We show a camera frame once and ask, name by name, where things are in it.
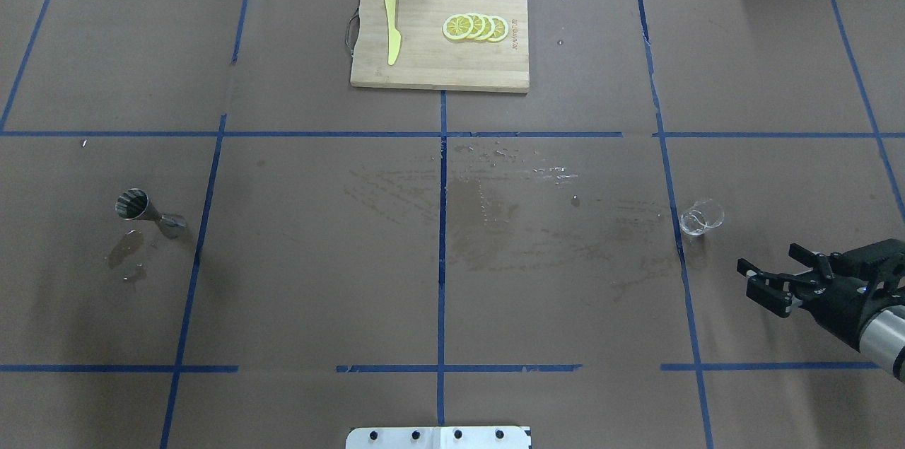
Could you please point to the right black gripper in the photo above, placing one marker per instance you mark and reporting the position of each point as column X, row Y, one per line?
column 836, row 307

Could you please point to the clear glass cup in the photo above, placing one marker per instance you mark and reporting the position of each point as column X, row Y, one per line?
column 702, row 217

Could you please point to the steel jigger measuring cup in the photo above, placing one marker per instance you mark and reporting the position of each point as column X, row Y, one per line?
column 134, row 205

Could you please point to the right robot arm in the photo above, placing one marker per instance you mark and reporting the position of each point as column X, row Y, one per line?
column 883, row 342

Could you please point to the back lemon slice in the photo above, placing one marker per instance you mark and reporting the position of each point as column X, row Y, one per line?
column 501, row 29

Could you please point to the lemon slice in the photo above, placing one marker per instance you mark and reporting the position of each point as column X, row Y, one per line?
column 489, row 28
column 458, row 27
column 501, row 29
column 479, row 26

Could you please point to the front lemon slice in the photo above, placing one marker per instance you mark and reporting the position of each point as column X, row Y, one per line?
column 458, row 27

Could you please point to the wooden cutting board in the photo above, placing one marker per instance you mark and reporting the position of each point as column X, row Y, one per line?
column 429, row 61

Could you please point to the yellow plastic knife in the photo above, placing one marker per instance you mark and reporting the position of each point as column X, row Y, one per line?
column 394, row 36

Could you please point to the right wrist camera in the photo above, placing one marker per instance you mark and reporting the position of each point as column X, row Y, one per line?
column 867, row 263

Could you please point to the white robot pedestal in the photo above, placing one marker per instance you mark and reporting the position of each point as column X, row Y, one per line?
column 440, row 437

